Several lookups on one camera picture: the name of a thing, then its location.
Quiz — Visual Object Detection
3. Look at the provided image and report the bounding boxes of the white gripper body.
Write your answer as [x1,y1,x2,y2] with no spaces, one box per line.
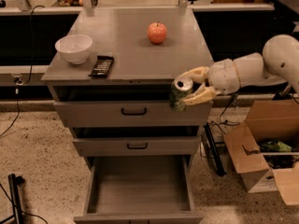
[207,59,240,94]

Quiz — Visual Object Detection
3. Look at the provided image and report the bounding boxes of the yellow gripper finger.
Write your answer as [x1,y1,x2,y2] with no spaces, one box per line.
[183,84,220,105]
[179,66,209,83]

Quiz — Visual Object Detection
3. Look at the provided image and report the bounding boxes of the green soda can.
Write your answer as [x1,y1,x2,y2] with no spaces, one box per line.
[169,77,193,111]

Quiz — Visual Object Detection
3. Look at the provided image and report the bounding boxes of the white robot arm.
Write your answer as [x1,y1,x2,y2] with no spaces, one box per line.
[182,35,299,105]

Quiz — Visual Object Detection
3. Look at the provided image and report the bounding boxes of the top grey drawer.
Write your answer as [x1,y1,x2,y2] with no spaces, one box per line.
[54,85,211,128]

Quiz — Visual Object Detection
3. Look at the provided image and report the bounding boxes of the grey drawer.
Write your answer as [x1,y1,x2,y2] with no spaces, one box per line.
[54,85,211,128]
[73,126,200,157]
[73,155,204,224]

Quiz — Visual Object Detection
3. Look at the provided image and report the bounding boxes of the grey drawer cabinet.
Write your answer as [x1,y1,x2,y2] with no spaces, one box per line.
[41,7,221,161]

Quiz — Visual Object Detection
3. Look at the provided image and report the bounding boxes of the bottom grey drawer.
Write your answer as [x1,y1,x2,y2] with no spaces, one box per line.
[73,155,204,224]

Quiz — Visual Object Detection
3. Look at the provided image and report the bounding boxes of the middle grey drawer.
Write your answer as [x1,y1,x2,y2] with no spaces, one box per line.
[73,126,200,157]

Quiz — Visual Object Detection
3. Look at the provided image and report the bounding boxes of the red apple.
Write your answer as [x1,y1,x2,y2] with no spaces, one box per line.
[147,21,167,44]

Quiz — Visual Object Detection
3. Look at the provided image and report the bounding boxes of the black bar beside cabinet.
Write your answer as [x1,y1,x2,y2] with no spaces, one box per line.
[205,124,226,176]

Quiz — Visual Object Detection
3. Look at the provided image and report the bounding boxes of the green bag in box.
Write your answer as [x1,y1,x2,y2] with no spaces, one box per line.
[260,139,292,152]

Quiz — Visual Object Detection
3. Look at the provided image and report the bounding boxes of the cardboard box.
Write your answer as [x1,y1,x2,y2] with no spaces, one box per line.
[224,100,299,205]

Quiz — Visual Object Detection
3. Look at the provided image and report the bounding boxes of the black snack bar wrapper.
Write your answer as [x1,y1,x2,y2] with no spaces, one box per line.
[90,56,114,77]

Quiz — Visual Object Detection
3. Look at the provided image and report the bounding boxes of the white bowl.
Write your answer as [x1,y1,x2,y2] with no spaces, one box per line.
[55,35,93,64]

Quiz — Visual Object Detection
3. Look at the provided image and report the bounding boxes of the black stand on floor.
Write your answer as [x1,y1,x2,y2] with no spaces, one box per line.
[0,174,24,224]

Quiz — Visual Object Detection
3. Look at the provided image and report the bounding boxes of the cables behind cabinet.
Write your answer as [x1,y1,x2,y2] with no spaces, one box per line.
[199,91,244,161]

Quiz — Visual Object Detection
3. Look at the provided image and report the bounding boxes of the black cable on left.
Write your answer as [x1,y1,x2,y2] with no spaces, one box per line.
[0,5,47,139]

